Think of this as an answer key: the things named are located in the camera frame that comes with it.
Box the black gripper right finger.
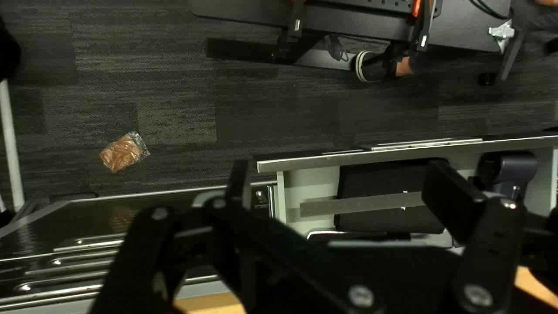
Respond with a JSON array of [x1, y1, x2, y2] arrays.
[[422, 161, 527, 314]]

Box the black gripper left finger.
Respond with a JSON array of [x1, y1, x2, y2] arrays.
[[89, 161, 253, 314]]

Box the black office chair base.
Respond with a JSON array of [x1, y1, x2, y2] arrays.
[[204, 0, 558, 88]]

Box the open grey metal drawer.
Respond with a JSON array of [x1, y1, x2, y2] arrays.
[[0, 135, 558, 311]]

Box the orange snack packet on floor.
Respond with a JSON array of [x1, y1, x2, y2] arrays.
[[100, 131, 150, 173]]

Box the black object inside drawer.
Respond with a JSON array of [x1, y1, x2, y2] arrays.
[[334, 159, 443, 234]]

